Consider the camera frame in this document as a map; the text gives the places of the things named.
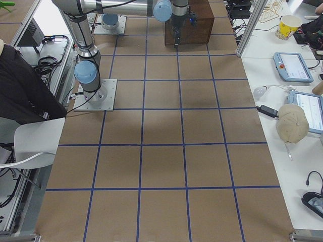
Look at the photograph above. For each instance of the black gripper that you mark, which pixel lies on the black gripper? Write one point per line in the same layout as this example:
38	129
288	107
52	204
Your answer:
175	22

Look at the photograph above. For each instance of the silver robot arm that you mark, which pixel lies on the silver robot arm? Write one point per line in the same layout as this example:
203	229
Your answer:
110	21
75	13

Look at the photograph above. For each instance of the dark brown wooden cabinet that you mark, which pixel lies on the dark brown wooden cabinet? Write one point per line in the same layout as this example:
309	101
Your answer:
197	25

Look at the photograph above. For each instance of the white light bulb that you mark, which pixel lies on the white light bulb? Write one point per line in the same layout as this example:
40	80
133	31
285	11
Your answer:
259	91

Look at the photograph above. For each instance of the yellow popcorn bucket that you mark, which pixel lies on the yellow popcorn bucket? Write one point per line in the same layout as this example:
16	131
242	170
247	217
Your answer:
288	25

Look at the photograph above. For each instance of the upper teach pendant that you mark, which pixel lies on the upper teach pendant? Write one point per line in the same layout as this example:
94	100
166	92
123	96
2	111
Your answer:
292	67

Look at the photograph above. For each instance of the teach pendant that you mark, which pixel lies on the teach pendant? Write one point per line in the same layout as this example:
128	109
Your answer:
312	107
292	67

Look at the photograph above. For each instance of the black power adapter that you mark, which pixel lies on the black power adapter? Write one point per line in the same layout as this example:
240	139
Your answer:
267	111

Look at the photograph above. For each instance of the grey control box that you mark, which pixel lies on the grey control box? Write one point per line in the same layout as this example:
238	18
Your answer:
32	37

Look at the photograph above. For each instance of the beige baseball cap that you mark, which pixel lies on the beige baseball cap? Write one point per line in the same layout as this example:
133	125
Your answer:
292	125

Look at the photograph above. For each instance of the lower teach pendant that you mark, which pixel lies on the lower teach pendant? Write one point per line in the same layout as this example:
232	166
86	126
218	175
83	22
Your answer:
312	107

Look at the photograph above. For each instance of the person in black clothes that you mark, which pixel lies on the person in black clothes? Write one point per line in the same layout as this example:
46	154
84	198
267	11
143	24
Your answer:
23	92

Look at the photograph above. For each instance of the white plastic chair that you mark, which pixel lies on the white plastic chair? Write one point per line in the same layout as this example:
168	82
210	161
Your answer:
35	144

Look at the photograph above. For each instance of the black glasses case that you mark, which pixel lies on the black glasses case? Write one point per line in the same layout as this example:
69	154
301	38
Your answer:
313	201

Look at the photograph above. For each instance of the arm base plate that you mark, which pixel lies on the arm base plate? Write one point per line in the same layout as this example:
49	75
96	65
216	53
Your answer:
99	30
102	100

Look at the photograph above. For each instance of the aluminium frame post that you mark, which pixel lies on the aluminium frame post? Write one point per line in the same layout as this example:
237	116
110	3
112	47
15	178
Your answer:
255	15

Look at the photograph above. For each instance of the wooden wire rack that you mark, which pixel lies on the wooden wire rack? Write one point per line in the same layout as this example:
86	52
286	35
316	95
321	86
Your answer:
271	11

